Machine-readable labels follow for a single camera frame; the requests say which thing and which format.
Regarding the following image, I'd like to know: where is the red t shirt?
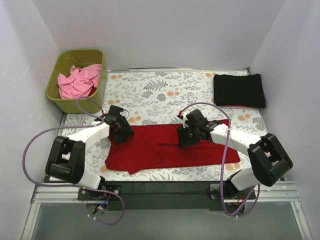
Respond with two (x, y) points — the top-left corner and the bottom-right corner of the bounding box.
(105, 124), (225, 175)

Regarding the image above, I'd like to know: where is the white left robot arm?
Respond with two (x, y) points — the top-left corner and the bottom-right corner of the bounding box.
(45, 105), (134, 200)

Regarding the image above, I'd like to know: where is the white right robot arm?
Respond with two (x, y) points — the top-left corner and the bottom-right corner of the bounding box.
(177, 109), (293, 199)

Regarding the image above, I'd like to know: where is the red garment in bin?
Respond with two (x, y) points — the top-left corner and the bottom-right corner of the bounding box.
(89, 87), (97, 96)

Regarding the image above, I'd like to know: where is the pink crumpled t shirt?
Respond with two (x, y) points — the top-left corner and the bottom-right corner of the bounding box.
(57, 63), (102, 99)

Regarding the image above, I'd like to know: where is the folded black t shirt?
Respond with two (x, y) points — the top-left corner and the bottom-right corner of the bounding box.
(213, 73), (266, 109)

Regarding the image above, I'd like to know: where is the green plastic bin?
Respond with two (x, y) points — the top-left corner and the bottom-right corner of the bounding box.
(45, 48), (107, 114)

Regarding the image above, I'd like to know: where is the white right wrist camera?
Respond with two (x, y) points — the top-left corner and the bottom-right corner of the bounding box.
(177, 110), (189, 128)

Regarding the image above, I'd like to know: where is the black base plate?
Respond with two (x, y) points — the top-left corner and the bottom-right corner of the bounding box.
(77, 181), (257, 216)

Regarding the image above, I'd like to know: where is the aluminium frame rail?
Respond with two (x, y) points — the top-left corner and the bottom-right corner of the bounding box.
(22, 181), (312, 240)

